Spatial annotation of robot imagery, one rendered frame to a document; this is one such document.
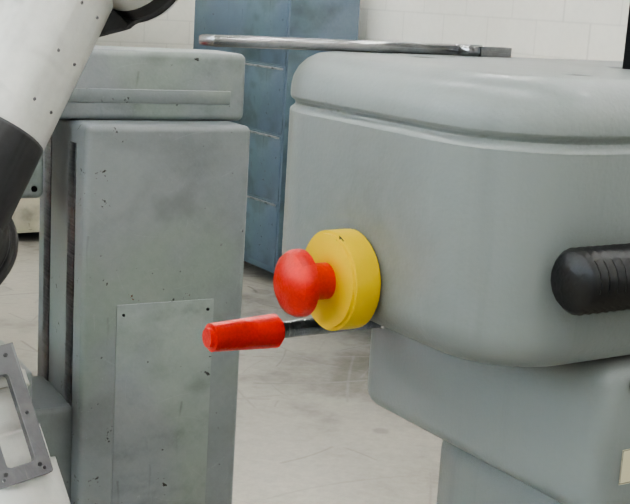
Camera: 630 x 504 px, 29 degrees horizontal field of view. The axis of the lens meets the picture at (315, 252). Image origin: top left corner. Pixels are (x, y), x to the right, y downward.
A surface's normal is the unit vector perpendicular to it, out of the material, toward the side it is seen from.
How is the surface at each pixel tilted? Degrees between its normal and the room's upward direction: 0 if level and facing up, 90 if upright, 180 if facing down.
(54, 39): 78
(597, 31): 90
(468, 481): 90
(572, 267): 90
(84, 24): 91
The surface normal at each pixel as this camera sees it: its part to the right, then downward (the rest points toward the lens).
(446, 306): -0.65, 0.11
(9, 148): 0.69, 0.07
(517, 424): -0.85, 0.06
